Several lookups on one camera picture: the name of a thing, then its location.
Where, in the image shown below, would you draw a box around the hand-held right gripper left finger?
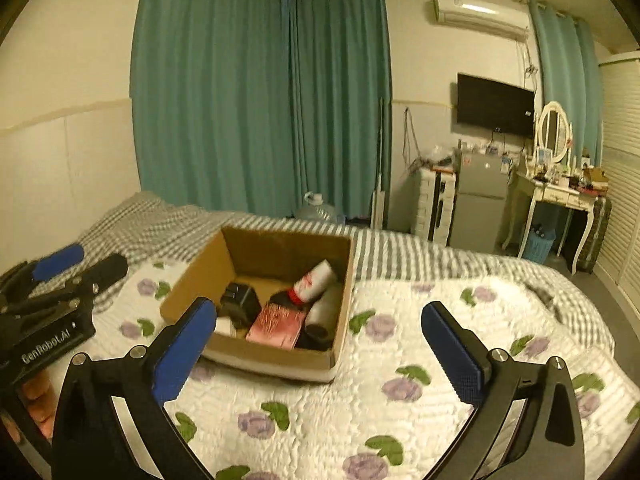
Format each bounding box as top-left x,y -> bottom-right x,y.
51,296 -> 218,480

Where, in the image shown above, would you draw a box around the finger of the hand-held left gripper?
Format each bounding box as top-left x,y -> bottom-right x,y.
0,243 -> 85,306
0,253 -> 129,322

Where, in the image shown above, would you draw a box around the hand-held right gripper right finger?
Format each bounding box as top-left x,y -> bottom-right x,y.
420,301 -> 587,480

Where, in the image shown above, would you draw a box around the small black box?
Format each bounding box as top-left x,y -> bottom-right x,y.
220,282 -> 263,333

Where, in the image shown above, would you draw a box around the cardboard box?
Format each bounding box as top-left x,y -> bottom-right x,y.
160,226 -> 355,385

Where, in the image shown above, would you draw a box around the pink rose-print box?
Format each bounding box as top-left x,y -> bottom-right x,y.
246,304 -> 307,350

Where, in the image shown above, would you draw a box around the white plastic bottle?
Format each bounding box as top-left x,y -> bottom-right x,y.
305,282 -> 345,328

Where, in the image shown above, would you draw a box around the red and white bottle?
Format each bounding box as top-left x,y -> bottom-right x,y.
287,258 -> 337,306

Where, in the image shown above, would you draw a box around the person's left hand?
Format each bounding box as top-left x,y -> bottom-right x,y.
22,370 -> 57,442

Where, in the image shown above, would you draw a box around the bed with floral quilt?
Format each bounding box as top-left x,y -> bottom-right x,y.
65,191 -> 616,361

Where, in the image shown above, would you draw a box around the white floral quilt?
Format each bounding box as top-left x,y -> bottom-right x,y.
50,260 -> 640,480

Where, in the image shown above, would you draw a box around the blue laundry basket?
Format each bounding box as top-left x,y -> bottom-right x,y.
517,227 -> 557,263

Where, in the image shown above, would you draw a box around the white ribbed suitcase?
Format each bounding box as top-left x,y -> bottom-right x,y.
411,167 -> 458,246

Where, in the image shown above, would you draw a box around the grey small fridge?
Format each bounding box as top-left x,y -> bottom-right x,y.
448,150 -> 508,253

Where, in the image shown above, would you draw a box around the white mop pole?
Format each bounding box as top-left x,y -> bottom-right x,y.
371,97 -> 388,228

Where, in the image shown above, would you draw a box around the brown suitcase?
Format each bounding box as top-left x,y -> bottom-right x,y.
575,195 -> 612,275

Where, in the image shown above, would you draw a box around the white dressing table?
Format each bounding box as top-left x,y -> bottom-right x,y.
501,170 -> 608,275

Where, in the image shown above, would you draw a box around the clear water jug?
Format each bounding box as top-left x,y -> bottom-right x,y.
295,191 -> 346,223

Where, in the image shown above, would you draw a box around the wide teal curtain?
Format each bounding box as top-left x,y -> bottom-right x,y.
131,0 -> 296,218

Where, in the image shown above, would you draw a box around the white louvred wardrobe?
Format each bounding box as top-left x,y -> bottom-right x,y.
595,52 -> 640,306

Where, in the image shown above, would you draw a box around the white oval mirror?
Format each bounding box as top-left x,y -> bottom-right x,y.
535,101 -> 572,163

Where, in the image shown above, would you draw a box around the narrow teal curtain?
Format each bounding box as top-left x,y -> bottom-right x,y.
290,0 -> 393,221

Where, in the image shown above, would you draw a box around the teal grommet curtain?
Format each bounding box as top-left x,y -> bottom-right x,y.
529,0 -> 603,166

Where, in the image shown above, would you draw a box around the white air conditioner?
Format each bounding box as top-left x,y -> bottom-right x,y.
432,0 -> 530,43

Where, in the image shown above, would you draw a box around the hanging wall cables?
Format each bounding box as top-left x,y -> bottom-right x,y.
402,107 -> 422,166

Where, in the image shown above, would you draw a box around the black wall television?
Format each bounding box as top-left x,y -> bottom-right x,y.
456,73 -> 536,138

